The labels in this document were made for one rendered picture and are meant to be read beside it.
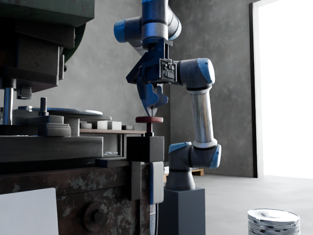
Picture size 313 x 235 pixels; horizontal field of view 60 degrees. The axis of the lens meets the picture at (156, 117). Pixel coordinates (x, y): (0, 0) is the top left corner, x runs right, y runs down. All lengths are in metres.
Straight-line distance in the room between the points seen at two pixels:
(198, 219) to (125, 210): 0.67
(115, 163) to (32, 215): 0.25
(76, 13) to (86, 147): 0.38
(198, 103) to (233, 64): 4.51
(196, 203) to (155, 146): 0.71
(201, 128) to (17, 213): 0.88
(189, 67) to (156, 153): 0.56
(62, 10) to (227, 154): 5.04
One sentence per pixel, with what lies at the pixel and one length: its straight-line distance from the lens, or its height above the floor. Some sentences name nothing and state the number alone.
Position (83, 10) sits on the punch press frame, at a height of 1.07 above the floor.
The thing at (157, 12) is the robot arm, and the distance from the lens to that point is 0.80.
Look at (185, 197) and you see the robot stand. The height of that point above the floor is 0.42.
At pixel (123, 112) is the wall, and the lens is 5.46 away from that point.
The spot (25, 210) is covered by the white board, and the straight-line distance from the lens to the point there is 0.65.
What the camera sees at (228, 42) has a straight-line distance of 5.90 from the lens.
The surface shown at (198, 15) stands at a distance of 6.55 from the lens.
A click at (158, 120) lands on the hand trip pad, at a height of 0.75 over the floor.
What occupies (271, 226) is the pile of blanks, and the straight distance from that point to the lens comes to 1.79.
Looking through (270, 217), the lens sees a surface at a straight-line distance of 1.83.
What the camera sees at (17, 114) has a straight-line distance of 0.85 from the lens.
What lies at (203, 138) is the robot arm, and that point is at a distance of 1.30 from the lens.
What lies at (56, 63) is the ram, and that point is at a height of 0.93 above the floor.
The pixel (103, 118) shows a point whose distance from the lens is 0.99.
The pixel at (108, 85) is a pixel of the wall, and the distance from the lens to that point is 5.29.
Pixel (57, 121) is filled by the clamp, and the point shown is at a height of 0.74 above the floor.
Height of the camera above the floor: 0.70
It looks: 5 degrees up
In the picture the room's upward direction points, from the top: straight up
